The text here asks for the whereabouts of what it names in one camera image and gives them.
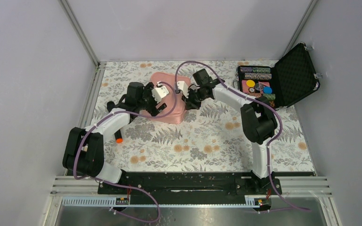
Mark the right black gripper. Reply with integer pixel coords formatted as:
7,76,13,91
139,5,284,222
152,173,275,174
181,87,208,111

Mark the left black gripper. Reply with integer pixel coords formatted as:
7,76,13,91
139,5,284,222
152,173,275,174
137,83,166,117

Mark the pink medicine kit case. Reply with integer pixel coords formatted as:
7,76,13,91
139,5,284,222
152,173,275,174
150,72,186,124

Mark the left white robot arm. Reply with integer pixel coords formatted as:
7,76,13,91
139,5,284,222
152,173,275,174
62,81,177,194

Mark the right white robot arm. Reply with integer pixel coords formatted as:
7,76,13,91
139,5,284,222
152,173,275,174
176,69,278,194

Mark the floral table mat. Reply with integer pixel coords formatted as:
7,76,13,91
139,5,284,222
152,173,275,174
91,60,315,172

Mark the black thermometer orange tip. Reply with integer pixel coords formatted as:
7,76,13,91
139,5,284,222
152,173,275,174
107,101,123,144

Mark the black poker chip case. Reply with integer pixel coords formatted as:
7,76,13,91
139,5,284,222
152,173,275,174
236,42,321,109

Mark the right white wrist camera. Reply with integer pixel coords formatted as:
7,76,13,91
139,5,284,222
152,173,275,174
176,81,189,98

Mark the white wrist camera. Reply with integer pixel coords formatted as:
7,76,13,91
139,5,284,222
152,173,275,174
152,82,170,103
176,81,189,98

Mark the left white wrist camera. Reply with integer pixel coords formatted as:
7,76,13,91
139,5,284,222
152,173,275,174
152,82,170,103

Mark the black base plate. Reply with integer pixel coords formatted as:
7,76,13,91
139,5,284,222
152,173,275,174
97,171,283,206

